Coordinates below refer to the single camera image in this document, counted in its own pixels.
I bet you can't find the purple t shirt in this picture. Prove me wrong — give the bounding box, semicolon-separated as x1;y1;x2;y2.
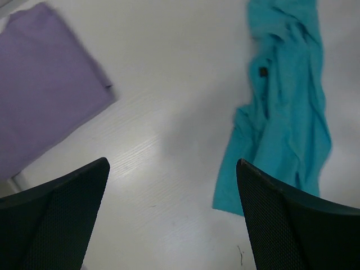
1;2;115;180

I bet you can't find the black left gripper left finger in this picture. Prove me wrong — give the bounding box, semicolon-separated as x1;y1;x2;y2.
1;157;110;269

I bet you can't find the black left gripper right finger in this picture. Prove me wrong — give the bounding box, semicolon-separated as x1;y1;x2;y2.
236;159;359;269

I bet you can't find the cyan t shirt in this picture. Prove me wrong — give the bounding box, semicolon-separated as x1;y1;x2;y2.
212;1;331;215

